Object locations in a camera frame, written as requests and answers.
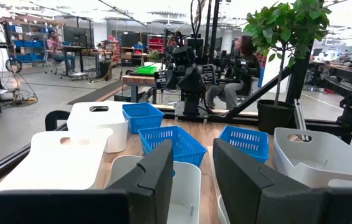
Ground bright green tray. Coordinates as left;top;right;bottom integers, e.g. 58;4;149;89
135;65;159;76

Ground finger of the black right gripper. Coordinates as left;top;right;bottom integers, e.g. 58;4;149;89
199;63;217;86
154;69;172;90

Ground shelf rack with blue bins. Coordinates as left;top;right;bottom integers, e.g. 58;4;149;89
4;22;48;67

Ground black aluminium rig frame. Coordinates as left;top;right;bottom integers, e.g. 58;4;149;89
0;0;352;191

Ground green tree in black pot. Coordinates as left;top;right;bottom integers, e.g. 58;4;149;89
242;0;332;135

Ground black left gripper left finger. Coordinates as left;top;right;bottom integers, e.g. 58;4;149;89
0;139;174;224

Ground black floor mat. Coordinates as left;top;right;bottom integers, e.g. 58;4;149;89
67;79;124;106

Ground black table edge handle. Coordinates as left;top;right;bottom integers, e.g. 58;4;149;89
44;110;71;132

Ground wooden top workbench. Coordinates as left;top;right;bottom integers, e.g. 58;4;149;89
121;73;164;105

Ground tangled floor cables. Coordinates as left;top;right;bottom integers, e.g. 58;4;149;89
0;57;39;110

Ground black rolling desk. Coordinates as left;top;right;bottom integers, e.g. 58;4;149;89
57;45;114;82

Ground black waste bin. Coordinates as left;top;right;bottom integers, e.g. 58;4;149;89
99;58;113;81

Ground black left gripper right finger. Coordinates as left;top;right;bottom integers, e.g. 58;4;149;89
212;138;352;224

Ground black desk monitor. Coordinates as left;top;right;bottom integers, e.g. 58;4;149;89
62;26;92;47

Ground silver aluminium rail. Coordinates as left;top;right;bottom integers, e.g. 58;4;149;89
293;98;308;131

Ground blue plastic lattice basket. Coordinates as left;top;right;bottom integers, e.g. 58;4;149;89
137;125;208;169
218;124;270;164
121;102;165;134

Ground shelf with red bins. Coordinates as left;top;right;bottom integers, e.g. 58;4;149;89
146;34;166;54

